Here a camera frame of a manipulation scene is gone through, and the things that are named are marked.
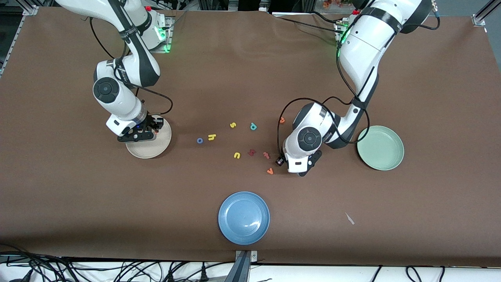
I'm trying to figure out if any black cable tangle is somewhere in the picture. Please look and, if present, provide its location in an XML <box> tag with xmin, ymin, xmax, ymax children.
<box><xmin>0</xmin><ymin>244</ymin><xmax>235</xmax><ymax>282</ymax></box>

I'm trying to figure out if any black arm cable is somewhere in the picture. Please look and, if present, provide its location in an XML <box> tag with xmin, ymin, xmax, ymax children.
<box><xmin>276</xmin><ymin>39</ymin><xmax>371</xmax><ymax>157</ymax></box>
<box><xmin>89</xmin><ymin>16</ymin><xmax>173</xmax><ymax>118</ymax></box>

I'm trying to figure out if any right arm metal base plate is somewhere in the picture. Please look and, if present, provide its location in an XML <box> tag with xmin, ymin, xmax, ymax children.
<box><xmin>151</xmin><ymin>16</ymin><xmax>173</xmax><ymax>53</ymax></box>

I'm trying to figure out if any brown table mat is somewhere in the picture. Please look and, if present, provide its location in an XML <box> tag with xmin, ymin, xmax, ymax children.
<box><xmin>0</xmin><ymin>6</ymin><xmax>501</xmax><ymax>268</ymax></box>

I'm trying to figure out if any aluminium camera mount profile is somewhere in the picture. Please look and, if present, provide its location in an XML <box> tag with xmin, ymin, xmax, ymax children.
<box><xmin>225</xmin><ymin>250</ymin><xmax>259</xmax><ymax>282</ymax></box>

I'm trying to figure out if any blue round plate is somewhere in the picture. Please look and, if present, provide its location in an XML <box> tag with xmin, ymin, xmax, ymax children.
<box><xmin>218</xmin><ymin>191</ymin><xmax>270</xmax><ymax>246</ymax></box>

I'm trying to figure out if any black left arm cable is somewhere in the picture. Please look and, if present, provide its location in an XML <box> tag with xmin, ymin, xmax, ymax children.
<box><xmin>276</xmin><ymin>39</ymin><xmax>371</xmax><ymax>157</ymax></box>

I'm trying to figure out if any orange decorative foliage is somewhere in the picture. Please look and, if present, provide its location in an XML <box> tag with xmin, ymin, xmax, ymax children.
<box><xmin>323</xmin><ymin>0</ymin><xmax>355</xmax><ymax>9</ymax></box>

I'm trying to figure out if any green round plate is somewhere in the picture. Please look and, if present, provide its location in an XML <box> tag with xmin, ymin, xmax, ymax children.
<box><xmin>357</xmin><ymin>125</ymin><xmax>405</xmax><ymax>171</ymax></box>

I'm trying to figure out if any black cable on table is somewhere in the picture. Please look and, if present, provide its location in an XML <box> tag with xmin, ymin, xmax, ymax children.
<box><xmin>273</xmin><ymin>15</ymin><xmax>342</xmax><ymax>36</ymax></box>
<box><xmin>311</xmin><ymin>11</ymin><xmax>342</xmax><ymax>25</ymax></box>

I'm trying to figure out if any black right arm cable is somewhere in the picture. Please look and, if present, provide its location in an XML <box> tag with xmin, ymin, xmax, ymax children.
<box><xmin>89</xmin><ymin>16</ymin><xmax>173</xmax><ymax>118</ymax></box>

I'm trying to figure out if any aluminium table rail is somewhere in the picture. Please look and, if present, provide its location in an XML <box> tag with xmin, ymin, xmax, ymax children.
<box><xmin>0</xmin><ymin>6</ymin><xmax>40</xmax><ymax>79</ymax></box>

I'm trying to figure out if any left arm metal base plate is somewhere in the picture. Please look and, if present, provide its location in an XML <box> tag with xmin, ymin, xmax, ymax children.
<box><xmin>334</xmin><ymin>19</ymin><xmax>351</xmax><ymax>43</ymax></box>

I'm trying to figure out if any aluminium corner profile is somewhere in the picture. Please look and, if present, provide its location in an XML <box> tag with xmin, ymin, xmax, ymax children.
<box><xmin>472</xmin><ymin>0</ymin><xmax>501</xmax><ymax>26</ymax></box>

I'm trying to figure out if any beige round plate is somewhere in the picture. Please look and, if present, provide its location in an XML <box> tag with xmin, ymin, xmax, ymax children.
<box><xmin>125</xmin><ymin>116</ymin><xmax>172</xmax><ymax>159</ymax></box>

